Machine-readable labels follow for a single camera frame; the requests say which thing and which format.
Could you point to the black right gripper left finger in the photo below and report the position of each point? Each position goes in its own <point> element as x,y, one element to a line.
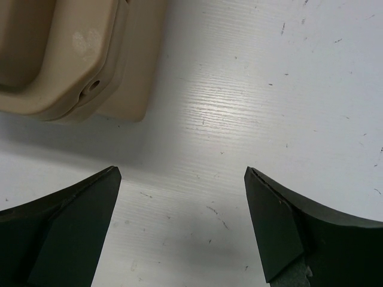
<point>57,240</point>

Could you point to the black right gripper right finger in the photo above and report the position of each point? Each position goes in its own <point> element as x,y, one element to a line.
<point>304,243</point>

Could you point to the tan plastic toolbox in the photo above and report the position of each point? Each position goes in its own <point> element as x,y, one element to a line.
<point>63,61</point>

